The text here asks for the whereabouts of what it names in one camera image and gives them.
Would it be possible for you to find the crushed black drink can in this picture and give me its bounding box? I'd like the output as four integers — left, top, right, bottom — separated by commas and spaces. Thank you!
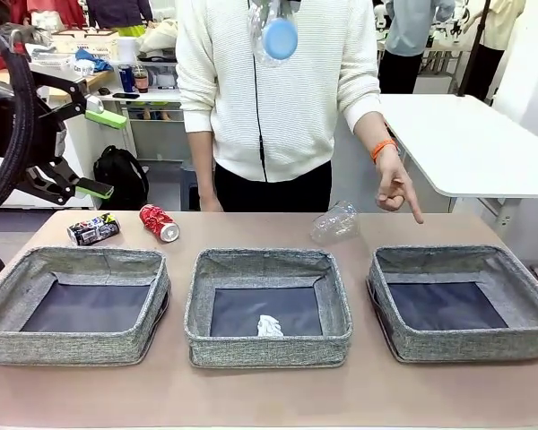
66, 212, 121, 246

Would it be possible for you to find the crushed red drink can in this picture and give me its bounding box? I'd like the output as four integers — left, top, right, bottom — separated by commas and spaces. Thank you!
139, 203, 181, 243

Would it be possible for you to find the clear bottle with blue cap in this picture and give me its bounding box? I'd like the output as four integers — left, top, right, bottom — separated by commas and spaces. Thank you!
247, 0, 300, 69

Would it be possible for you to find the white paper ball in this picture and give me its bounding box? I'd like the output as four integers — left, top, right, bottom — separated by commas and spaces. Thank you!
256, 314, 283, 338

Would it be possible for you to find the person's left forearm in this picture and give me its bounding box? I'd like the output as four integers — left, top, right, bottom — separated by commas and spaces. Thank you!
352, 109, 398, 151

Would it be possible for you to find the person's left hand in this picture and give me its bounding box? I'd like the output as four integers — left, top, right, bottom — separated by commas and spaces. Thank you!
375, 146, 426, 225

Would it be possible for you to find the black backpack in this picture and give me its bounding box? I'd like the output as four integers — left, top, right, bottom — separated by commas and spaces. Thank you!
92, 145, 150, 211

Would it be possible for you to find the dark blue tumbler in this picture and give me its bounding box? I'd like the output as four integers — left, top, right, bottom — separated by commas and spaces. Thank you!
118, 64, 135, 93

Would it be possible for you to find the plastic cup with dark drink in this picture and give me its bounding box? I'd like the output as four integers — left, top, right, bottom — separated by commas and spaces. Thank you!
133, 65, 150, 94

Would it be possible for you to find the blue cloth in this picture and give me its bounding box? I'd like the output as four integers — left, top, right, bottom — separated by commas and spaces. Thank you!
74, 47, 114, 73

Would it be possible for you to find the white shelf table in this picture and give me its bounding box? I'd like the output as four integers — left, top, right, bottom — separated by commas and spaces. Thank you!
87, 87, 187, 162

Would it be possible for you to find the white paper roll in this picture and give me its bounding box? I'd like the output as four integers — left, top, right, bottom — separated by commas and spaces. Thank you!
116, 36, 139, 64

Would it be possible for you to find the white crate with brown rim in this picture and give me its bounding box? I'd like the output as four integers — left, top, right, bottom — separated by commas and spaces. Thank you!
51, 29, 120, 57

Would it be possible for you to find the white plastic basket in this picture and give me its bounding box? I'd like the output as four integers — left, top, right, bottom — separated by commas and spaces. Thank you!
26, 52, 75, 73

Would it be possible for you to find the white bag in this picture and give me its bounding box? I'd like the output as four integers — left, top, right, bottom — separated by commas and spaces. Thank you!
138, 20, 180, 59

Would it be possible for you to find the grey jacket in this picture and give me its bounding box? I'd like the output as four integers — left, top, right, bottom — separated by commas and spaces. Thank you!
0, 21, 50, 46

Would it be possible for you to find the person in dark jacket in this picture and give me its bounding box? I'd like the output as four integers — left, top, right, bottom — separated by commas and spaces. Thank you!
87, 0, 156, 29

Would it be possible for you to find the person in red top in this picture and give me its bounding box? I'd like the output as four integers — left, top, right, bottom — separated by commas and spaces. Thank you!
11, 0, 89, 29

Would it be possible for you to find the grey woven fabric basket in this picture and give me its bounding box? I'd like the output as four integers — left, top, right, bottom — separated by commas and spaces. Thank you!
366, 245, 538, 364
0, 245, 171, 366
183, 248, 354, 369

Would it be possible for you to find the person in white sweater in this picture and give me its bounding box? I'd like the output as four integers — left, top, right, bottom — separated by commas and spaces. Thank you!
175, 0, 382, 213

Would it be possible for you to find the crushed clear plastic cup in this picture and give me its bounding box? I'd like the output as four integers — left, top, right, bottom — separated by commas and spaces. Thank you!
310, 200, 360, 245

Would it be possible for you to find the orange wristband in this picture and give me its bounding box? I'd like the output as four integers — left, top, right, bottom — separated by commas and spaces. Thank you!
369, 138, 400, 164

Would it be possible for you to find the person in light blue shirt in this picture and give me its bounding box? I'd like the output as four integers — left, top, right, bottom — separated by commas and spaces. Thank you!
378, 0, 457, 95

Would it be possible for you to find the black stand pole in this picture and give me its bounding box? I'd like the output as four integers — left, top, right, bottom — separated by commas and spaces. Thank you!
457, 0, 492, 98

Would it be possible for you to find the person in beige top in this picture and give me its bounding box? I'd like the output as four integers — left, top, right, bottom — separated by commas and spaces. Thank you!
464, 0, 528, 103

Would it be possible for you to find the black braided cable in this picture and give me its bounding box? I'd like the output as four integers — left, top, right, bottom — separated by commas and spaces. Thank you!
0, 27, 38, 221

